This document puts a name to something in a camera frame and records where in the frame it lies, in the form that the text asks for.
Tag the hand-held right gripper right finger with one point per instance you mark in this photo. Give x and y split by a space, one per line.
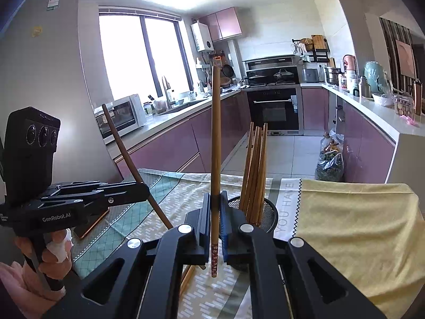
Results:
224 226

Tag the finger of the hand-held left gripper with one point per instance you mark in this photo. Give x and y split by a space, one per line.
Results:
126 186
132 196

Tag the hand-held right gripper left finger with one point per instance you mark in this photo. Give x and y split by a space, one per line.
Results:
206 212

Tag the black mesh utensil holder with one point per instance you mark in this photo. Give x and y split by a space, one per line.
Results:
269 216

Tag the bunch of wooden chopsticks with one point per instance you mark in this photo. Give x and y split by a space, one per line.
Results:
255 172

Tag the person's left forearm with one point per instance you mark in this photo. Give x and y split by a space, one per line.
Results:
20 292

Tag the person's left hand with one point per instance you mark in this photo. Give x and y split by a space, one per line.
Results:
53 262

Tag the purple kitchen base cabinet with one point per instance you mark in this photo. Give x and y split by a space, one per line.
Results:
172 143
362 146

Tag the white microwave oven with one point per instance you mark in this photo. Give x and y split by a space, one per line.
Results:
119 116

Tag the grey refrigerator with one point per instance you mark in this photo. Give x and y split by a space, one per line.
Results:
59 73

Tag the steel sink faucet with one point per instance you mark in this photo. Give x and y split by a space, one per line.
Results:
165 89

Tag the plastic bag of greens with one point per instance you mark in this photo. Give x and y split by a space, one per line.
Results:
328 169

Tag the black integrated stove oven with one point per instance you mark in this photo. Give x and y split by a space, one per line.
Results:
272 113

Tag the patchwork patterned tablecloth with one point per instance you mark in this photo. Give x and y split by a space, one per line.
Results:
348 222

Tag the yellow fridge sticker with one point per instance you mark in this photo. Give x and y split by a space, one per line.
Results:
37 31

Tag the kitchen window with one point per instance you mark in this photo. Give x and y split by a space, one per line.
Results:
123 56

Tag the hanging dark pan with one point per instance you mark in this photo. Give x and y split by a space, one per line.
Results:
227 70

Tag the black frying pan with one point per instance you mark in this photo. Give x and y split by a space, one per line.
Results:
257 78

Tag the black lidded wok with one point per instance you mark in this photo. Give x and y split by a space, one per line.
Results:
284 76

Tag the refrigerator energy label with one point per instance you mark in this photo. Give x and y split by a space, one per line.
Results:
53 1

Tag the white water heater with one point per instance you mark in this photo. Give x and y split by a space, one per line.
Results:
202 36

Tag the stainless steel pot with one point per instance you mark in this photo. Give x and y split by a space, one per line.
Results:
332 75

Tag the steel thermos flask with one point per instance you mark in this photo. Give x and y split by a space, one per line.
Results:
364 88

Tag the white bowl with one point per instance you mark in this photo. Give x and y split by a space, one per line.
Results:
382 99

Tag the pink kettle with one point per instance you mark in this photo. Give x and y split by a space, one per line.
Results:
349 63

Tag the clear egg carton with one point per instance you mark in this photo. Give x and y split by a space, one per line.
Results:
405 105

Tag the brown thermos bottle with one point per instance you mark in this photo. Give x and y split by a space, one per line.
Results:
417 96

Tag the purple wall cabinet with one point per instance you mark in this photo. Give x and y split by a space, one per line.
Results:
225 23

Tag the black wall rack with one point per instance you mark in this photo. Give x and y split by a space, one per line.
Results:
315 50

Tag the framed wall picture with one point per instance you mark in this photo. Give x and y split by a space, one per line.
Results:
405 58

